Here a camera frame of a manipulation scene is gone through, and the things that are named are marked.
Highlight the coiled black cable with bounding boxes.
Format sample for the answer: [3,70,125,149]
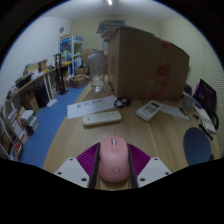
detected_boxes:
[113,97,132,110]

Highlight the small black clip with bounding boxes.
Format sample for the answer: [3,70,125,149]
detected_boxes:
[179,105,189,116]

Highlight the black monitor screen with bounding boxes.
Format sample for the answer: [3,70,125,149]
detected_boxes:
[194,78,218,117]

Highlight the white paper sheet with writing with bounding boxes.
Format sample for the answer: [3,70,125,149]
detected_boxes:
[66,94,118,120]

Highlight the pink computer mouse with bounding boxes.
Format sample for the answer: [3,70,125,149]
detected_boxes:
[98,135,130,183]

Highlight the round dark blue mouse pad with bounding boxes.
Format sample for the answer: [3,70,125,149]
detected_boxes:
[182,126,215,166]

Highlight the open cardboard box on floor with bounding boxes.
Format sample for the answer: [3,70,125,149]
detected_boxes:
[69,74,90,90]

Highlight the large brown cardboard box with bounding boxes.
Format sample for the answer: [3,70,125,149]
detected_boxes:
[106,27,191,102]

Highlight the cluttered bookshelf unit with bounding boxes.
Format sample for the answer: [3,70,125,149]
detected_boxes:
[0,99,40,163]

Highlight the clear glass jar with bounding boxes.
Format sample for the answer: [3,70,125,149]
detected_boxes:
[86,49,109,94]

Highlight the white remote with display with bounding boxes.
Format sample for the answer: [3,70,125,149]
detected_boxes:
[135,100,163,122]

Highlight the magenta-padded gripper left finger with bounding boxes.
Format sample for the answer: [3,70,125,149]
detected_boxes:
[54,142,101,190]

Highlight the white side desk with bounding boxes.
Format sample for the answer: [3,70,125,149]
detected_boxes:
[5,59,73,113]

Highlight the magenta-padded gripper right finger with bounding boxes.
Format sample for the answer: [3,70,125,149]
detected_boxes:
[127,143,173,190]

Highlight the blue white glass cabinet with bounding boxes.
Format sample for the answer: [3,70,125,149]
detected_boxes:
[59,34,84,80]

